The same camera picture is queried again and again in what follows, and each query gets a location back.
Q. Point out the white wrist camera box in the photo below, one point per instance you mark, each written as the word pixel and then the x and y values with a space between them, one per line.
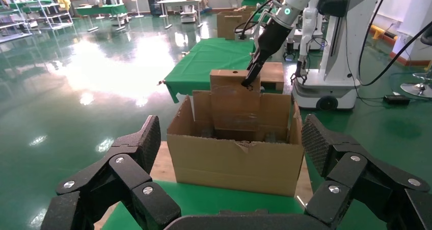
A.
pixel 249 35

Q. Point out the silver binder clip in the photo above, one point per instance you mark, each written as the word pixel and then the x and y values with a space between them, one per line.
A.
pixel 161 83
pixel 185 53

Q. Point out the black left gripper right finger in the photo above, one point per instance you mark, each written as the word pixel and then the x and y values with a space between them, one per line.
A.
pixel 364 184

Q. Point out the yellow floor barrier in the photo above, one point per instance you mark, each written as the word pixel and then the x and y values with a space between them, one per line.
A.
pixel 381 32

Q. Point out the small black hanging gripper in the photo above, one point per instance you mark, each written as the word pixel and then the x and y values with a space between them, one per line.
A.
pixel 298 74

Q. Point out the large open cardboard carton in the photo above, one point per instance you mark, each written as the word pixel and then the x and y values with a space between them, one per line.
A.
pixel 236 167

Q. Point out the open cardboard box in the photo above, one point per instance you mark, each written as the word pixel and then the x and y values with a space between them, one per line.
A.
pixel 162 167

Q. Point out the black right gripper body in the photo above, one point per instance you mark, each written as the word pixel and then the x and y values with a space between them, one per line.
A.
pixel 271 41

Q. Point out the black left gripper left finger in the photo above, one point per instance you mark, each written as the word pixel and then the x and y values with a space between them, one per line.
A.
pixel 128 174

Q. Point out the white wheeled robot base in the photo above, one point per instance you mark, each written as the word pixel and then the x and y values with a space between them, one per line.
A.
pixel 337 83

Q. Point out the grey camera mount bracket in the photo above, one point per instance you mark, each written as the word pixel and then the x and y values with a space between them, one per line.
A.
pixel 262 20

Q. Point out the white hanging robot arm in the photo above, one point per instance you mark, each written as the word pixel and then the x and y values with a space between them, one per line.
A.
pixel 308 29

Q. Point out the white folding table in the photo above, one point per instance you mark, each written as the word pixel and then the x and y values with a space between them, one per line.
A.
pixel 180 1

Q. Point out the black power brick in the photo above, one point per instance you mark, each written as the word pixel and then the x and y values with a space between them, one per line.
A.
pixel 396 99

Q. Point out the tall open cardboard carton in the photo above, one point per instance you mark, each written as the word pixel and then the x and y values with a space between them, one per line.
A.
pixel 233 22

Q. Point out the chrome base swivel stool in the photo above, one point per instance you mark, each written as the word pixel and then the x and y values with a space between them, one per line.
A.
pixel 420 88

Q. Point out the green tablecloth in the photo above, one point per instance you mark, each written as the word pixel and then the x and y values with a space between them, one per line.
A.
pixel 209 201
pixel 209 59

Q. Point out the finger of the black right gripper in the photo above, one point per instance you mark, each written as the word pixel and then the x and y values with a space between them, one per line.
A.
pixel 259 67
pixel 250 76

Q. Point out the white metal shelving rack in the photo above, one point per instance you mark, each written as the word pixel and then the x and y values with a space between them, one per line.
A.
pixel 13 22
pixel 50 15

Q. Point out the low brown cardboard box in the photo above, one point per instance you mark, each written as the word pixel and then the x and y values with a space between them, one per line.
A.
pixel 272 76

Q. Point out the cardboard box with hole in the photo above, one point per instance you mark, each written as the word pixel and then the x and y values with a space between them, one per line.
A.
pixel 233 100

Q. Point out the small white cart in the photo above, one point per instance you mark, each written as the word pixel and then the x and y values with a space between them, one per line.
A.
pixel 188 15

